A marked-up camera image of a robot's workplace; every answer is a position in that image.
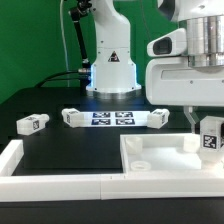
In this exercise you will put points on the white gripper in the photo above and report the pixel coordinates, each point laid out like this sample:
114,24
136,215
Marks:
169,79

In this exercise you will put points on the white U-shaped fence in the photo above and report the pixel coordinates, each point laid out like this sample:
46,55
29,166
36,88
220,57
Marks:
203,183

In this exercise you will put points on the white square table top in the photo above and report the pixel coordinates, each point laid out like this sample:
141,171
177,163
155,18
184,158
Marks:
145,153

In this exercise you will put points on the white sheet with markers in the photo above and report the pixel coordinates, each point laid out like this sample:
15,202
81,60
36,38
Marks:
115,118

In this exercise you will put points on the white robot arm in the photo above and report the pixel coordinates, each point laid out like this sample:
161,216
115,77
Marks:
113,74

